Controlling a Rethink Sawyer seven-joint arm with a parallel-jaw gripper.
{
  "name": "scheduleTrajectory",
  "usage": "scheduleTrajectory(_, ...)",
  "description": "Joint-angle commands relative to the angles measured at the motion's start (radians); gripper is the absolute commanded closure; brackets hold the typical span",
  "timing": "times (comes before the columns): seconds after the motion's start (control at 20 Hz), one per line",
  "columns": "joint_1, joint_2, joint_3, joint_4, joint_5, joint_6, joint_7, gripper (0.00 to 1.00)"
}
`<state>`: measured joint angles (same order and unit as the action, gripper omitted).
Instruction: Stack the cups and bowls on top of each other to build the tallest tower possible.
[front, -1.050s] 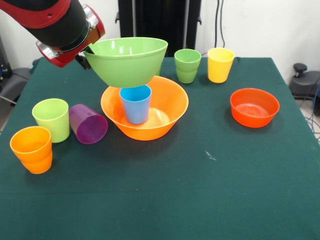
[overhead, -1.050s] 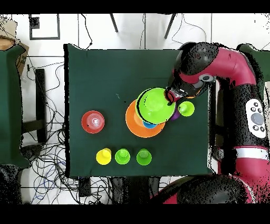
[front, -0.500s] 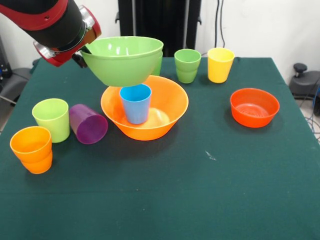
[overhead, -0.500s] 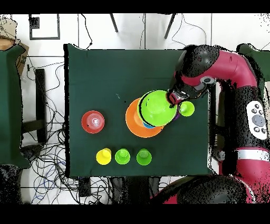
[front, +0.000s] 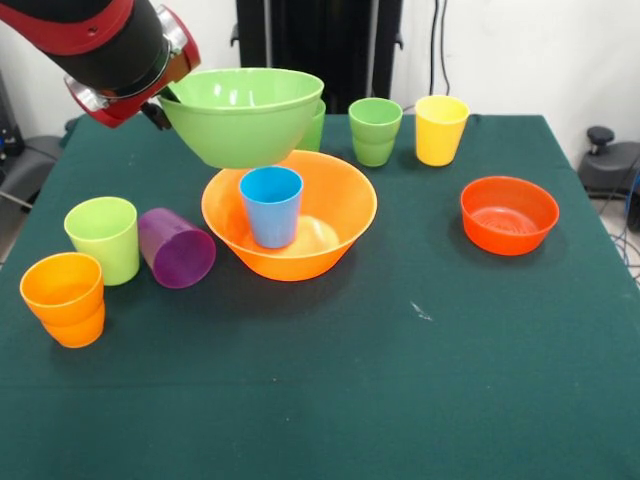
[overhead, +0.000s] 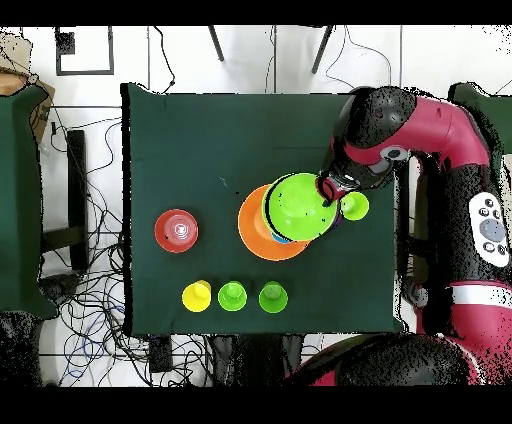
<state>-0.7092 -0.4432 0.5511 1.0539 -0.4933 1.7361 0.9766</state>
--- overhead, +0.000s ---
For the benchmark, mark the large green bowl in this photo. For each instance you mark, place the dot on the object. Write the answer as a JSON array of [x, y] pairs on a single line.
[[298, 208]]

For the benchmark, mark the blue cup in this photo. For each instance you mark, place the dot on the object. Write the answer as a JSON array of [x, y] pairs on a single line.
[[280, 239]]

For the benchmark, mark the large orange bowl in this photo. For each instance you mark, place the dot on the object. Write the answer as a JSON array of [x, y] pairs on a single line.
[[252, 236]]

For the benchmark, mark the red bowl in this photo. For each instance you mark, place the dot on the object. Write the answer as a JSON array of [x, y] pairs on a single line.
[[176, 230]]

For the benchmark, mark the yellow cup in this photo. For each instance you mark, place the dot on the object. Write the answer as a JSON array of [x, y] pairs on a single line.
[[196, 298]]

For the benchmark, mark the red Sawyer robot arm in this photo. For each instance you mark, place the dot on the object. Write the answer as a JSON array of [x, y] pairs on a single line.
[[440, 128]]

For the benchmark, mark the lime green cup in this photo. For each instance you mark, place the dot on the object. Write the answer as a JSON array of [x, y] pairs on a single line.
[[356, 208]]

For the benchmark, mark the black floor stand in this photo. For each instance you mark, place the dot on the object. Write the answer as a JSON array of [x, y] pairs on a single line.
[[76, 180], [404, 224]]

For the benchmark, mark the dark green tablecloth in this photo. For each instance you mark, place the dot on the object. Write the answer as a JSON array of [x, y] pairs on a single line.
[[220, 132]]

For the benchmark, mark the dark tripod leg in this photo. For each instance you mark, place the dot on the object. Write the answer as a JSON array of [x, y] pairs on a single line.
[[322, 50], [216, 44]]

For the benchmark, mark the green cloth side table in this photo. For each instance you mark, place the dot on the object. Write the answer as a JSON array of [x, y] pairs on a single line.
[[20, 200], [500, 108]]

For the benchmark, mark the black power box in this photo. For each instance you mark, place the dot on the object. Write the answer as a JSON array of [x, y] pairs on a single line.
[[160, 354]]

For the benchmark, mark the grey black device base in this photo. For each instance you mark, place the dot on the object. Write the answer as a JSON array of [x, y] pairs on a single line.
[[60, 286]]

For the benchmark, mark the cardboard box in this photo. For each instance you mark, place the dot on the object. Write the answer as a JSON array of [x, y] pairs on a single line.
[[42, 116]]

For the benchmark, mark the black square frame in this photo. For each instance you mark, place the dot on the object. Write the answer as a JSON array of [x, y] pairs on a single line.
[[84, 72]]

